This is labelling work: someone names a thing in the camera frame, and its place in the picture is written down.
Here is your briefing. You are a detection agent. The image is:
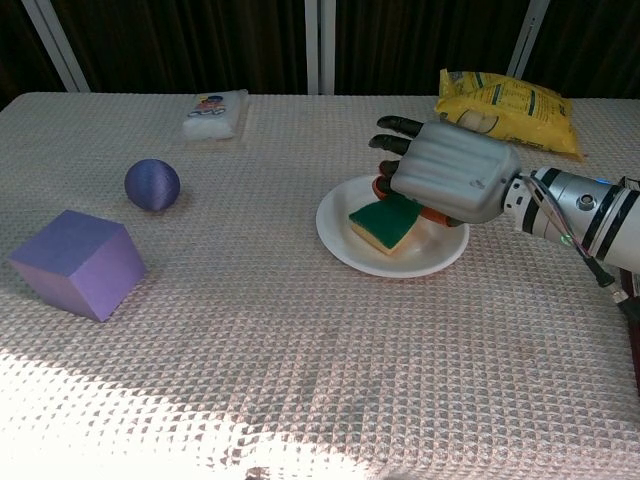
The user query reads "white plastic-wrapped package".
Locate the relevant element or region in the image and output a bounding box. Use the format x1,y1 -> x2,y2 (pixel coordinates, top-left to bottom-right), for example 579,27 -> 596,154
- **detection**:
181,88 -> 250,141

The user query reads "yellow snack bag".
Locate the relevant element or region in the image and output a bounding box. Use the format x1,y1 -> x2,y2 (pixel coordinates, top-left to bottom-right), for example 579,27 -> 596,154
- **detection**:
433,68 -> 586,161

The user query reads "green and yellow sponge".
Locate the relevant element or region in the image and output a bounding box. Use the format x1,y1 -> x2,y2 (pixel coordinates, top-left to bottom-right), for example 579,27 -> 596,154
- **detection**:
348,192 -> 424,258

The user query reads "white upright frame post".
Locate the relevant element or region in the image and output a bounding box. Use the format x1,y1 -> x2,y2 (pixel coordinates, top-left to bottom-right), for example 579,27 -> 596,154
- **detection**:
303,0 -> 321,95
319,0 -> 337,95

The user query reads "purple ball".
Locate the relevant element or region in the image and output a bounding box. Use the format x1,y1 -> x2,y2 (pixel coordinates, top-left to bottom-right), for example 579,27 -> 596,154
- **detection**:
123,158 -> 182,213

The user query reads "white slanted frame post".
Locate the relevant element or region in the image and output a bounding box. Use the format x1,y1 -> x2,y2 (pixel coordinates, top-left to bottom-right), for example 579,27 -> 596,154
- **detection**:
19,0 -> 91,93
506,0 -> 551,79

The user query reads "white round plate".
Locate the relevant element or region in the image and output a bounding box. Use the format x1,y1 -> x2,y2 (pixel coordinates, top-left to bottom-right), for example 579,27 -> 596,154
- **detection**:
315,173 -> 471,279

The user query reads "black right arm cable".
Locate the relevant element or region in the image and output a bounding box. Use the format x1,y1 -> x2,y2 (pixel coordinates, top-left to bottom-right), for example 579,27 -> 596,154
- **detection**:
523,174 -> 631,305

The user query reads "dark pleated curtain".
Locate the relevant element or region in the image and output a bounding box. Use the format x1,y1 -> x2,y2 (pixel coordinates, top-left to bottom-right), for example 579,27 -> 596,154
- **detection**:
0,0 -> 640,112

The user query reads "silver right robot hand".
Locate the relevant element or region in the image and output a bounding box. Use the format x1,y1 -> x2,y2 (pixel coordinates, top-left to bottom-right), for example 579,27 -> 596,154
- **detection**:
368,115 -> 521,227

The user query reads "pinkish white waffle tablecloth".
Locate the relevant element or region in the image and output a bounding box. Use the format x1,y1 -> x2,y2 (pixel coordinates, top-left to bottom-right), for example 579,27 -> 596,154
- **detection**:
0,91 -> 640,480

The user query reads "purple cube block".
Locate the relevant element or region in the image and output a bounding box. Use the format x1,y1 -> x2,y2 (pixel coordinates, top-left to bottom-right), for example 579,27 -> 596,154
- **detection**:
6,209 -> 149,324

